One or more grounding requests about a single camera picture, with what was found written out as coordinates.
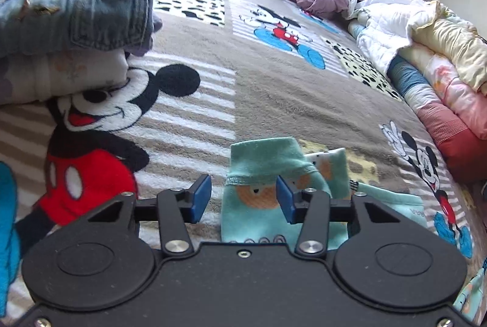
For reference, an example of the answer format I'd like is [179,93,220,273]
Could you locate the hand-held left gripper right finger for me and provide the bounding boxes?
[276,175,415,259]

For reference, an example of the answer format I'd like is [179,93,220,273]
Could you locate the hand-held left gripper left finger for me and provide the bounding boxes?
[87,174,212,260]

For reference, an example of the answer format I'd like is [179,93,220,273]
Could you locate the teal printed pajama garment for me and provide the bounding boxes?
[221,137,487,324]

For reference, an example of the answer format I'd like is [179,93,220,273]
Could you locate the cartoon mouse printed fleece blanket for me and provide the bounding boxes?
[0,0,487,327]

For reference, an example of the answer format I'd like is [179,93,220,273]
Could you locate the white lavender folded garment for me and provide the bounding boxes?
[0,17,164,105]

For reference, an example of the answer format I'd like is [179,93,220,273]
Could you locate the pink floral quilt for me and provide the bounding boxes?
[398,46,487,141]

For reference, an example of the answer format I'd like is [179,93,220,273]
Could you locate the white quilted blanket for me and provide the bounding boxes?
[344,0,451,75]

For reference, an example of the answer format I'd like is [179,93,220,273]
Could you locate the folded blue denim jeans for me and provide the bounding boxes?
[0,0,155,57]

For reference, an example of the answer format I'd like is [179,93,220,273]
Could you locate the cream quilt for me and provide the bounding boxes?
[413,2,487,96]

